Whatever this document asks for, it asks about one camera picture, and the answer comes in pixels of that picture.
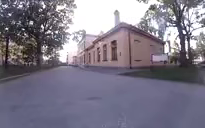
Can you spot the group of tall trees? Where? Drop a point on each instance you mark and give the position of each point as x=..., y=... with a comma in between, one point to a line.
x=181, y=33

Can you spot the group of leafy trees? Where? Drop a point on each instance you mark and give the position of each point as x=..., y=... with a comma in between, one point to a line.
x=33, y=26

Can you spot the white sign board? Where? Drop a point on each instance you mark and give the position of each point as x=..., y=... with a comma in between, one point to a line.
x=160, y=58

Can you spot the orange single-storey building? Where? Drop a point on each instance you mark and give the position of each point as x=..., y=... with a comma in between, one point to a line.
x=123, y=46

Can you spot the grey kerb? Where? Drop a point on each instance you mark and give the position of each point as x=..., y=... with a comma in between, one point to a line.
x=6, y=79

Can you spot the grey asphalt road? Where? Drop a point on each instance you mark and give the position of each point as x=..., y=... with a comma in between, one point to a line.
x=90, y=100

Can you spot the grass strip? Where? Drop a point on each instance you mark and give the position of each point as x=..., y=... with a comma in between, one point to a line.
x=10, y=70

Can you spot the grass patch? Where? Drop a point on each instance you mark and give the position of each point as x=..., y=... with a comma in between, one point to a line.
x=166, y=73

